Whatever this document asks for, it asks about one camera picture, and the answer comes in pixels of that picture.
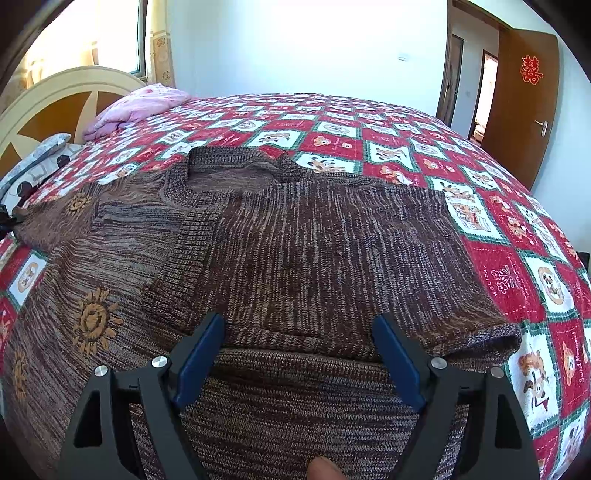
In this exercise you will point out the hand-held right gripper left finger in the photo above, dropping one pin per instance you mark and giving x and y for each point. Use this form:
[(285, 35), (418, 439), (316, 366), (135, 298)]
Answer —
[(203, 364)]

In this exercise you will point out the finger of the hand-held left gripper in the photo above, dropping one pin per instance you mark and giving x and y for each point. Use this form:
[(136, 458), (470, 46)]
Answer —
[(5, 217)]

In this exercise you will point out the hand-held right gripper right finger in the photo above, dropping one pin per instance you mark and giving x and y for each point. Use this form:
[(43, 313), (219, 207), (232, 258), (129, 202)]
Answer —
[(397, 364)]

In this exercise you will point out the brown knit sweater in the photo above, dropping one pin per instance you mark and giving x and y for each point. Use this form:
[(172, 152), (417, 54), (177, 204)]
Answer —
[(300, 254)]

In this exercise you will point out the person's right hand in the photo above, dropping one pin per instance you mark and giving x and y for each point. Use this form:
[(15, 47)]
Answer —
[(324, 470)]

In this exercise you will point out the grey patterned pillow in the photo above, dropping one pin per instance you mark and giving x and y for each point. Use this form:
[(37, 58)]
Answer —
[(32, 170)]

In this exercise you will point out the red patchwork printed blanket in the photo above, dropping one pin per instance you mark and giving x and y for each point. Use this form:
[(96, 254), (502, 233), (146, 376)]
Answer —
[(498, 272)]

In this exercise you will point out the cream and brown headboard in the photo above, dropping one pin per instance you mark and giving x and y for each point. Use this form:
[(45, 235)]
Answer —
[(55, 78)]

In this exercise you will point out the pink quilt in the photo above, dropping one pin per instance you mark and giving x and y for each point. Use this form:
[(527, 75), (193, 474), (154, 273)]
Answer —
[(138, 104)]

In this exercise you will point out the window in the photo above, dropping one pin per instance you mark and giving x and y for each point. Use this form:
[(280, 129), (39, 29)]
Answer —
[(92, 27)]

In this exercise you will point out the brown wooden door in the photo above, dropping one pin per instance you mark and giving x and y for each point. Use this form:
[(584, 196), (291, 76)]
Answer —
[(508, 115)]

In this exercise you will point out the red paper door decoration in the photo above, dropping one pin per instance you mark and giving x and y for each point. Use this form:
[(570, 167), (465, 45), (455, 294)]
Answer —
[(531, 69)]

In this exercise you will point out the dark wooden door frame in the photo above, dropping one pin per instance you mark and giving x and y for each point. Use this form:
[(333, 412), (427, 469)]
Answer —
[(445, 69)]

